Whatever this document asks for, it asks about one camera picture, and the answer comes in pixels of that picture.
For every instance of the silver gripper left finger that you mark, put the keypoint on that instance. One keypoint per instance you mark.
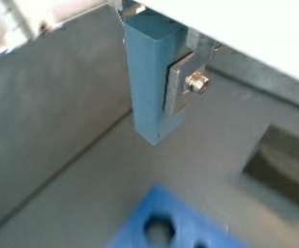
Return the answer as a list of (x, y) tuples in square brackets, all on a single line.
[(126, 8)]

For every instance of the blue shape sorter board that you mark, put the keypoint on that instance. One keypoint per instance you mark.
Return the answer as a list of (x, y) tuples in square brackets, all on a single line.
[(194, 231)]

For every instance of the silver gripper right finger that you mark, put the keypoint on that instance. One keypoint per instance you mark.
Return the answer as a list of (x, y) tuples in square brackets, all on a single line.
[(186, 76)]

